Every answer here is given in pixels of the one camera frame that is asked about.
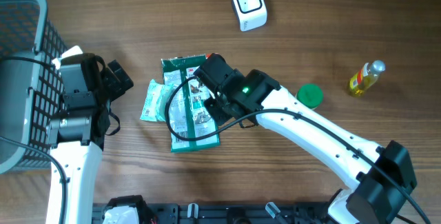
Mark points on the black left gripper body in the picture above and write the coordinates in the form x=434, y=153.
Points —
x=109, y=86

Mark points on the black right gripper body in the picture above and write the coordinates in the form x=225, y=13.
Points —
x=218, y=109

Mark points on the mint green wipes packet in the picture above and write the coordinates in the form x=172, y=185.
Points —
x=156, y=98

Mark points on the green 3M gloves package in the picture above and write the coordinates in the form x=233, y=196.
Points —
x=188, y=115

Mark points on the yellow Vim bottle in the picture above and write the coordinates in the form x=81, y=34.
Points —
x=363, y=79

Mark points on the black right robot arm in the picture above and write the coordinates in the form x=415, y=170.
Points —
x=379, y=180

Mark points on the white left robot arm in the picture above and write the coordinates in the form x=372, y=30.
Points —
x=76, y=134

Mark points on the white barcode scanner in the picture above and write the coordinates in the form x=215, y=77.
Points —
x=251, y=14

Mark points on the green lid glass jar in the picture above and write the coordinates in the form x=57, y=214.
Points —
x=310, y=95

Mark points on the grey plastic basket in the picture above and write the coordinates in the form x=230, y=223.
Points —
x=30, y=89

